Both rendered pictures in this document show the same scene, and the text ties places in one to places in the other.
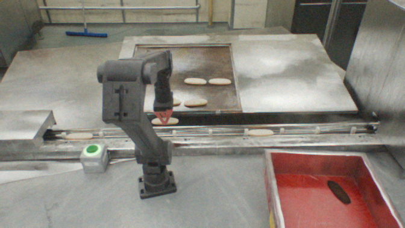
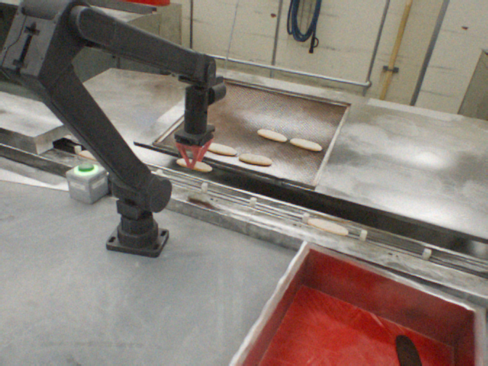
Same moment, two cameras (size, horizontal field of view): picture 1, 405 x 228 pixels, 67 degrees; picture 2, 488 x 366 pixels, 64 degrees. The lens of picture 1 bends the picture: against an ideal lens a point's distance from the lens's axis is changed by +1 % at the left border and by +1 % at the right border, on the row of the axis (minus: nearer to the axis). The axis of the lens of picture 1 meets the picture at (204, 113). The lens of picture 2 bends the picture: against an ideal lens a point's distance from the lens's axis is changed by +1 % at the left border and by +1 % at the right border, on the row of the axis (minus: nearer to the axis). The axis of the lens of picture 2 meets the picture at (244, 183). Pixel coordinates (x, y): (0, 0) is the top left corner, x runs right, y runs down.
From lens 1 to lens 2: 0.38 m
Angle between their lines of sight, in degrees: 18
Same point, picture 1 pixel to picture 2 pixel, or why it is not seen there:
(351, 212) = not seen: outside the picture
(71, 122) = not seen: hidden behind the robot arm
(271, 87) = (380, 172)
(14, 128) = (27, 123)
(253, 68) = (367, 141)
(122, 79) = (41, 15)
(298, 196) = (330, 337)
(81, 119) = not seen: hidden behind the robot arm
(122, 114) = (25, 66)
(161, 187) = (135, 241)
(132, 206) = (89, 253)
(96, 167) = (82, 192)
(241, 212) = (224, 319)
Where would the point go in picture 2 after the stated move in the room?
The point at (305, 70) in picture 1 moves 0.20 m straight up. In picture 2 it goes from (452, 165) to (480, 97)
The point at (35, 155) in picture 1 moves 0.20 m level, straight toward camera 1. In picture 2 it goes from (34, 160) to (15, 198)
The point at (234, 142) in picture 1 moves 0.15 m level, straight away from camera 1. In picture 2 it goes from (277, 224) to (303, 197)
